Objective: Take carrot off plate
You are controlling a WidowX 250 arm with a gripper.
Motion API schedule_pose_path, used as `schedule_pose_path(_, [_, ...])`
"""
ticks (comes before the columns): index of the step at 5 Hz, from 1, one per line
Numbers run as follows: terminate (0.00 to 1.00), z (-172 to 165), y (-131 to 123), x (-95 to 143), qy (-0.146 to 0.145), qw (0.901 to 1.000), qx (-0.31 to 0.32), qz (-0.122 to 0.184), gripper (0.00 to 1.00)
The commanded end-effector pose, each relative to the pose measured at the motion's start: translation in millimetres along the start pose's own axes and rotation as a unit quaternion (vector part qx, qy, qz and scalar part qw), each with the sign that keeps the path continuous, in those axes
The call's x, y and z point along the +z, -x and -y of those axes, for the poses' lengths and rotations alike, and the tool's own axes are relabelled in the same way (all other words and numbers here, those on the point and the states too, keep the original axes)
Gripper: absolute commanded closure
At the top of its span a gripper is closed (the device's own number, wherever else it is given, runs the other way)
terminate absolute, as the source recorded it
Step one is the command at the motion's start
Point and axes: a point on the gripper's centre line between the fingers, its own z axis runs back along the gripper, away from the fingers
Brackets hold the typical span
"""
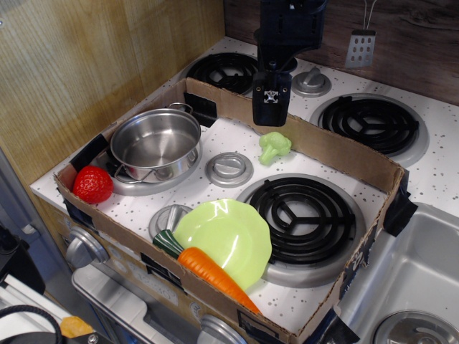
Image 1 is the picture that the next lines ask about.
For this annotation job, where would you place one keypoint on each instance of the red plastic toy strawberry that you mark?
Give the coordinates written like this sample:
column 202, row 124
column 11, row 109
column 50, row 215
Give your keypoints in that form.
column 93, row 185

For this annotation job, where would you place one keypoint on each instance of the right grey oven knob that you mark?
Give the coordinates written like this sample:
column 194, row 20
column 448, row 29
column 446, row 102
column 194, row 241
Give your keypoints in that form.
column 214, row 330

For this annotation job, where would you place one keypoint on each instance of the grey back stove knob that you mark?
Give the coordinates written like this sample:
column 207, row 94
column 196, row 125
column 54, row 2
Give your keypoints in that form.
column 312, row 83

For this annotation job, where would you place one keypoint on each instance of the grey oven knob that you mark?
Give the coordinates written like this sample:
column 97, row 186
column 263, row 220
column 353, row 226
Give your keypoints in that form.
column 84, row 249
column 214, row 330

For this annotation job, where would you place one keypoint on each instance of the black device at left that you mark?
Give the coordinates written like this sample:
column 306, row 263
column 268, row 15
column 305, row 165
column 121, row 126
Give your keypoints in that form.
column 17, row 262

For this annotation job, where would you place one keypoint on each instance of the front right black burner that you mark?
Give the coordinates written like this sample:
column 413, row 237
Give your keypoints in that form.
column 314, row 226

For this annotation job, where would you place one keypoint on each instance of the grey toy sink basin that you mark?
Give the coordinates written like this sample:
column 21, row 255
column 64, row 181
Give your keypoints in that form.
column 415, row 270

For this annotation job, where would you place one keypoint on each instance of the silver sink drain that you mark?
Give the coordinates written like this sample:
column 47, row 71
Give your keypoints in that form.
column 412, row 326

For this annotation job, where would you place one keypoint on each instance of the orange plastic toy carrot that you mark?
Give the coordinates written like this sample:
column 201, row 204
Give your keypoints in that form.
column 204, row 267

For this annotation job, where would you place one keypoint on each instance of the left grey oven knob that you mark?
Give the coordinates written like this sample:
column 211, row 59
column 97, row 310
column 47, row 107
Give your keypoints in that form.
column 84, row 249

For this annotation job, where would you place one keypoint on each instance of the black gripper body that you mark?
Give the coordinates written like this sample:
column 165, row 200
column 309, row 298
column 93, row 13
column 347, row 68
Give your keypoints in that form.
column 271, row 96

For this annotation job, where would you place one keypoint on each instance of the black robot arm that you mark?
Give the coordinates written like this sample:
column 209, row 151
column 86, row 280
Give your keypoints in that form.
column 287, row 28

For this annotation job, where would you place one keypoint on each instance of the light green plastic plate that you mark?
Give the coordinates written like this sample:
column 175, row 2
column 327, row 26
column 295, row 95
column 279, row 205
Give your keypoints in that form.
column 233, row 234

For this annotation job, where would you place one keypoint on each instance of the brown cardboard fence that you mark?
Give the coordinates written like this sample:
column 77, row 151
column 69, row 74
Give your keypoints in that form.
column 355, row 161

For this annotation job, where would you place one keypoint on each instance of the grey oven door handle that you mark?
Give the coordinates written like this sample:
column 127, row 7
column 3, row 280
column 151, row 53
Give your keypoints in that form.
column 142, row 316

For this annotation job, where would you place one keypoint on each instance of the grey stove knob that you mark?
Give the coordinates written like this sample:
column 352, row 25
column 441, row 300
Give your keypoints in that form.
column 229, row 170
column 312, row 83
column 167, row 218

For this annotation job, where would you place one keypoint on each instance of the back right black burner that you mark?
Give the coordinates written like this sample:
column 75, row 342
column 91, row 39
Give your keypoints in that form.
column 384, row 124

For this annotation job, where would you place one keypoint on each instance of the back left black burner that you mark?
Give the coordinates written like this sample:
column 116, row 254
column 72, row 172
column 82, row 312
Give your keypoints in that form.
column 228, row 70

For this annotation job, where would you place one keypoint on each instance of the grey front stove knob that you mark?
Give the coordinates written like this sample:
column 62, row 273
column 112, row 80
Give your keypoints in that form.
column 167, row 218

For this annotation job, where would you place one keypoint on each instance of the light green toy broccoli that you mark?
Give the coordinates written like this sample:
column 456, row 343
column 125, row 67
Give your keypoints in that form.
column 273, row 144

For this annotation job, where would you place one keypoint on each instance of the grey centre stove knob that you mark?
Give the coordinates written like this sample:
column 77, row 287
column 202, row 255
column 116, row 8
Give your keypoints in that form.
column 229, row 170

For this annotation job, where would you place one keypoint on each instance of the black burner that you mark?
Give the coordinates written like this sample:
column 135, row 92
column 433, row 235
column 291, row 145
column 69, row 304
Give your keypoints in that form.
column 228, row 70
column 384, row 124
column 314, row 226

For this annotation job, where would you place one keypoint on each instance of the hanging metal slotted spatula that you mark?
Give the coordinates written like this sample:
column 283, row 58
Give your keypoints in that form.
column 360, row 51

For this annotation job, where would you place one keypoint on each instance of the orange yellow object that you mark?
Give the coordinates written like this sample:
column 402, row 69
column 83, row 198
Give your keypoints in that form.
column 73, row 326

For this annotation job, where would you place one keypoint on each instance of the small stainless steel pot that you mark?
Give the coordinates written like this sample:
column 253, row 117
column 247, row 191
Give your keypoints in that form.
column 173, row 124

